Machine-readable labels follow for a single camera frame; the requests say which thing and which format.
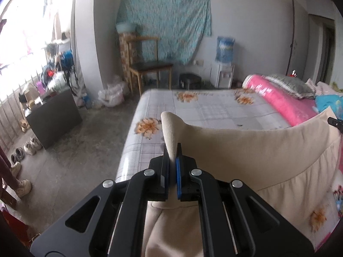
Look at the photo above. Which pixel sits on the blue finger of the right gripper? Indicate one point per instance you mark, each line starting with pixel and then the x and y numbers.
pixel 336 123

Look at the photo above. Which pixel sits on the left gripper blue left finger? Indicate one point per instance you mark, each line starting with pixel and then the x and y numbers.
pixel 164 178

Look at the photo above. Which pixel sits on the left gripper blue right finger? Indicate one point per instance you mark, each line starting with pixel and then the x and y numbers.
pixel 179 159

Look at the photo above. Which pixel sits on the beige zip jacket black trim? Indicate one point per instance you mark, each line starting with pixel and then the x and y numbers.
pixel 172 228

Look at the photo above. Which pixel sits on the cyan cartoon clothing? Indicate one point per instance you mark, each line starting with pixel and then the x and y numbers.
pixel 333 101

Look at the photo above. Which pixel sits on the pink floral fleece blanket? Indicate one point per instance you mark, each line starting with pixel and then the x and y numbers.
pixel 281 99

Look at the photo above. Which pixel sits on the grey patterned pillow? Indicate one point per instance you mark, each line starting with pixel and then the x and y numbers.
pixel 294 86

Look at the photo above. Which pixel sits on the black small stool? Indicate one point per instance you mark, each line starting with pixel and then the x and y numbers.
pixel 190 81

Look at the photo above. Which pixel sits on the white plastic bag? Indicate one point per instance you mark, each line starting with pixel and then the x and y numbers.
pixel 114 94

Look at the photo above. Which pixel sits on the wooden chair black seat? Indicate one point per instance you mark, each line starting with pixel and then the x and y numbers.
pixel 145 67

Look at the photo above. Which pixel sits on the blue water jug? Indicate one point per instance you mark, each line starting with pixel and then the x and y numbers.
pixel 225 50

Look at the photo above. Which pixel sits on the dark low cabinet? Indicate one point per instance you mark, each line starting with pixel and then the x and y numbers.
pixel 56 117

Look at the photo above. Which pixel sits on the patterned cardboard box stack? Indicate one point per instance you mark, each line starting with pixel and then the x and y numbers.
pixel 125 56

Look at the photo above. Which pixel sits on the white sneaker pair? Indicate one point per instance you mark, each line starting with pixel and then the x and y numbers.
pixel 32 146

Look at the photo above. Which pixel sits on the teal plastic basin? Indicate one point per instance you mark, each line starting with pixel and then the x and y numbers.
pixel 125 27

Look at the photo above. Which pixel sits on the grey slipper pair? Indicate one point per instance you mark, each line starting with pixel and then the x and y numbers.
pixel 18 155

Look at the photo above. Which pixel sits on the blue bicycle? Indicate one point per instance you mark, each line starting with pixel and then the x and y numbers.
pixel 60 73

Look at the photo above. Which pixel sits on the red gift bag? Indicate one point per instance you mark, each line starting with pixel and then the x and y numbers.
pixel 19 229

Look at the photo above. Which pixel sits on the person in maroon trousers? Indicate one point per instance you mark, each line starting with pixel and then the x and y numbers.
pixel 9 173

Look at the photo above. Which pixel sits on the wall power socket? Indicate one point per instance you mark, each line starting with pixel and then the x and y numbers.
pixel 198 62

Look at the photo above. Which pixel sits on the teal floral wall cloth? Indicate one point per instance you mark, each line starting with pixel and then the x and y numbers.
pixel 180 24

